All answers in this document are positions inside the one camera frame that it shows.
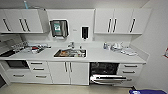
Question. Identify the white upper kitchen cabinets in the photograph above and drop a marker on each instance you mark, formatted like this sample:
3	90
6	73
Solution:
20	21

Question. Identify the blue dish soap bottle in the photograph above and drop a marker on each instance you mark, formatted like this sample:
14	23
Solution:
105	46

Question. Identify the dish drying rack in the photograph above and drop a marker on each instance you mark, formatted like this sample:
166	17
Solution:
31	49

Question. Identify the blue spray bottle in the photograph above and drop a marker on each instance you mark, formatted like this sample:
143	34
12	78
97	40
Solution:
25	4

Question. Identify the steel dishwasher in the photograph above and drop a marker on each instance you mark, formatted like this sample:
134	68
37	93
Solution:
106	78

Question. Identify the black built-in microwave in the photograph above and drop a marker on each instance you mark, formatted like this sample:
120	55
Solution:
16	64

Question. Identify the black soap dispenser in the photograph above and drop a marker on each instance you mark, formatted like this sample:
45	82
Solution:
85	32

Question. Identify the steel kitchen sink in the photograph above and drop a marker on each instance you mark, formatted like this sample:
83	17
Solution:
70	53

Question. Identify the white kitchen counter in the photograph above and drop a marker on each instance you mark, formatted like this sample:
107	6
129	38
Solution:
110	55

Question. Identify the steel paper towel dispenser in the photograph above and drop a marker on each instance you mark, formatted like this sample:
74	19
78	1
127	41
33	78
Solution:
59	28

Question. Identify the chrome sink faucet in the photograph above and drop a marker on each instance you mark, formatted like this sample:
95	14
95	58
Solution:
71	45

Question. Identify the stack of white plates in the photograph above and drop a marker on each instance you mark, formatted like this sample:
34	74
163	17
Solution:
116	47

